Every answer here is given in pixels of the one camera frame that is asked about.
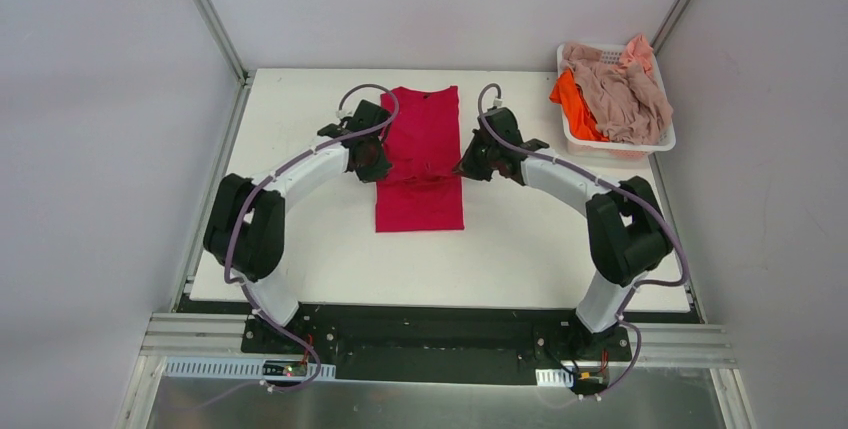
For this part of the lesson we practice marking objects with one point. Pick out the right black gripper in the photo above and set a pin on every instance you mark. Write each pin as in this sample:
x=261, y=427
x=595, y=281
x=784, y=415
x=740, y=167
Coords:
x=478, y=160

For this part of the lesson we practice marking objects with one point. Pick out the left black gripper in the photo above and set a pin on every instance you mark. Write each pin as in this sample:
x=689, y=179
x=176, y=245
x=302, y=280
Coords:
x=374, y=160

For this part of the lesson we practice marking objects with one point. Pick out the crimson red t shirt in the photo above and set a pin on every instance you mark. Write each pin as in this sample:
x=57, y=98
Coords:
x=421, y=191

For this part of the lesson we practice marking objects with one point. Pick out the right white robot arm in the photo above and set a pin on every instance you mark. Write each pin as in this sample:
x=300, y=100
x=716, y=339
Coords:
x=628, y=236

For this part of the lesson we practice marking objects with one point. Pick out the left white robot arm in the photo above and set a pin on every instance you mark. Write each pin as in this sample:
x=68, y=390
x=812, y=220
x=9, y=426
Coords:
x=246, y=230

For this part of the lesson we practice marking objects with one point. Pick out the orange t shirt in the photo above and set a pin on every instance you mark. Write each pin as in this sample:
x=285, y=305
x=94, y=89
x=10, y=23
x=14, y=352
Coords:
x=580, y=121

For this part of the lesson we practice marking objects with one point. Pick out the beige t shirt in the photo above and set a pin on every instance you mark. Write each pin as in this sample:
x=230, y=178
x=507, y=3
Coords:
x=628, y=105

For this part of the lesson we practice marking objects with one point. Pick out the white plastic laundry basket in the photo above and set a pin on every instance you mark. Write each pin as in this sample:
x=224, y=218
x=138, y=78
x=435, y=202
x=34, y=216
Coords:
x=607, y=149

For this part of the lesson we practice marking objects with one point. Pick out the salmon pink t shirt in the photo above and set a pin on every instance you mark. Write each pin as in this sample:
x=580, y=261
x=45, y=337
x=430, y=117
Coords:
x=638, y=51

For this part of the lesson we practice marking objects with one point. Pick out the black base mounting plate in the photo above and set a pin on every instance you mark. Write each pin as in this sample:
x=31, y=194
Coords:
x=439, y=345

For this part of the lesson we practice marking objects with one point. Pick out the aluminium frame rail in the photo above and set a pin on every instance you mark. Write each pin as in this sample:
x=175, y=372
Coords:
x=703, y=346

